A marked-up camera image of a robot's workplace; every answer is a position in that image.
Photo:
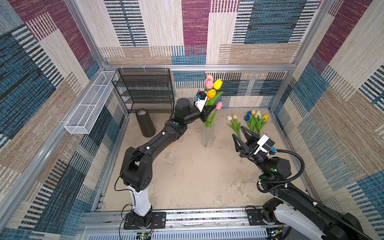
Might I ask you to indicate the clear glass vase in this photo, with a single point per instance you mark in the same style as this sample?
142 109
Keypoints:
207 135

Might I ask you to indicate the pink tulip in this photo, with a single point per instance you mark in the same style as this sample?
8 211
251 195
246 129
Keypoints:
209 82

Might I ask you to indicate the white wire mesh basket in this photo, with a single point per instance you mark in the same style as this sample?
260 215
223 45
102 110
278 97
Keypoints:
87 112

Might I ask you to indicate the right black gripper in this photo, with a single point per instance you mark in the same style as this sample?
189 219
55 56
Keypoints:
250 146

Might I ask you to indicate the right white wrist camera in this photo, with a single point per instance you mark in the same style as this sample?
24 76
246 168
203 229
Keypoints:
265 145

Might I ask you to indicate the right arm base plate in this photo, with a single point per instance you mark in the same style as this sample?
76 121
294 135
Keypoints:
256 217

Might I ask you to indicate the dark cylindrical vase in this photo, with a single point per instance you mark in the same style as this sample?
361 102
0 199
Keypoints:
145 123

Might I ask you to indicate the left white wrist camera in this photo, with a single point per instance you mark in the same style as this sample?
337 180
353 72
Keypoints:
201 99

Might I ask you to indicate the aluminium frame crossbar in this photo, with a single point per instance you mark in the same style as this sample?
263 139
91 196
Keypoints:
209 68

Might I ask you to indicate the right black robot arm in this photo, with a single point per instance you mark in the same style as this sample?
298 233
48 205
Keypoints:
290 205

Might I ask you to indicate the tulip bunch yellow orange pink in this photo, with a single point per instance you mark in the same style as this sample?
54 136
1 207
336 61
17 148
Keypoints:
213 95

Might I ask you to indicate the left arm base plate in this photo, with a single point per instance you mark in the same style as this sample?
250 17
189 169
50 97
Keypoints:
134 222

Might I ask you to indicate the black wire shelf rack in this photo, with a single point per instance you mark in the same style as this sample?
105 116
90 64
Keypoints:
150 89

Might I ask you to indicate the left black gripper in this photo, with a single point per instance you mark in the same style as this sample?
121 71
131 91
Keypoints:
204 114

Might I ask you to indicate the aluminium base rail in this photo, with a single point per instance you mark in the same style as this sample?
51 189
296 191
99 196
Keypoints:
185 224

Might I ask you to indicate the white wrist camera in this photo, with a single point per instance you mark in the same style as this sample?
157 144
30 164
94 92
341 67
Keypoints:
265 145
201 99

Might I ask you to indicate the tulip bunch blue yellow white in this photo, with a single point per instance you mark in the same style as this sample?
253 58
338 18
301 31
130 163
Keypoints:
255 120

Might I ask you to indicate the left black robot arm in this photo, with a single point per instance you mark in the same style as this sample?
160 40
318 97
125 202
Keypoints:
137 168

